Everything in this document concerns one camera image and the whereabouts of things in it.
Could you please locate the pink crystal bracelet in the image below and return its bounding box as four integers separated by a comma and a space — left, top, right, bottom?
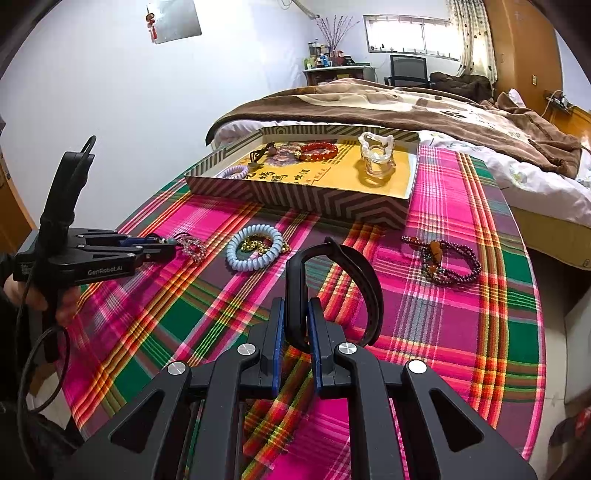
172, 231, 209, 265

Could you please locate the black wristband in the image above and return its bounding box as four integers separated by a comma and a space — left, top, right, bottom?
284, 237, 385, 353

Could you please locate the light blue spiral hair tie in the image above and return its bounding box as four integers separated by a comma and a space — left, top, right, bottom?
224, 223, 285, 272

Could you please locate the purple spiral hair tie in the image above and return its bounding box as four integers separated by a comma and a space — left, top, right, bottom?
216, 164, 250, 181

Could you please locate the gold bead bracelet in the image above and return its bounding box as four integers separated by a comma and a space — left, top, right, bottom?
238, 234, 293, 257

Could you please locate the dark purple bead bracelet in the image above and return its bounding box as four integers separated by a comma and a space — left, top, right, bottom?
400, 234, 483, 286

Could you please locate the black hair tie with charm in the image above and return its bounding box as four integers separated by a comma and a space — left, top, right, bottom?
247, 141, 279, 167

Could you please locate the red bead bracelet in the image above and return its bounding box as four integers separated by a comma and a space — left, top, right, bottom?
294, 141, 341, 163

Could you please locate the clear plastic hair claw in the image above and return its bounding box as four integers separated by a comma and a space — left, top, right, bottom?
359, 131, 396, 179

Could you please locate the person's left hand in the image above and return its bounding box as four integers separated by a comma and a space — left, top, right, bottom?
3, 276, 81, 326

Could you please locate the plaid pink tablecloth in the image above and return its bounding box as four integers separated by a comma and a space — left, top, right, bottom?
63, 147, 546, 457

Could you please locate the striped cardboard tray box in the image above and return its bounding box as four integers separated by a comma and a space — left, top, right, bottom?
184, 124, 420, 229

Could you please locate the red cola bottle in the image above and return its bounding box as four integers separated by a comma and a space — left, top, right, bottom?
549, 406, 591, 447

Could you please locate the cluttered desk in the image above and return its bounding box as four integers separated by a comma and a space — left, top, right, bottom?
303, 40, 376, 86

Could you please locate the bed with white sheet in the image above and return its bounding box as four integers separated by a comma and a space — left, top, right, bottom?
204, 78, 591, 271

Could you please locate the brown blanket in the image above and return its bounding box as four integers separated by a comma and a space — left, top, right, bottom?
205, 78, 582, 179

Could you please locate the dried branch vase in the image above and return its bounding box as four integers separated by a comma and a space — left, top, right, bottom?
315, 15, 360, 61

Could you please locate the black office chair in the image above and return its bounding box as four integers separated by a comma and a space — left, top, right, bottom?
385, 55, 430, 88

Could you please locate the floral curtain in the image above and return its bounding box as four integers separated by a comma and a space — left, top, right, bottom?
447, 0, 498, 84

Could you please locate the wooden headboard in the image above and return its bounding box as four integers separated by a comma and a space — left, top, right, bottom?
548, 104, 591, 150

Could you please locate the window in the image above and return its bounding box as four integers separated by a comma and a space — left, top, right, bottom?
363, 14, 464, 61

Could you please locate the wooden wardrobe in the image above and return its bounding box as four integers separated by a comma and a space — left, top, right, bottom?
485, 0, 563, 114

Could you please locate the black cable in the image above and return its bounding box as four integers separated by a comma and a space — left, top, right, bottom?
15, 135, 98, 416

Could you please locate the wall calendar poster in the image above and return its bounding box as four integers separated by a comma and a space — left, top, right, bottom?
145, 0, 201, 44

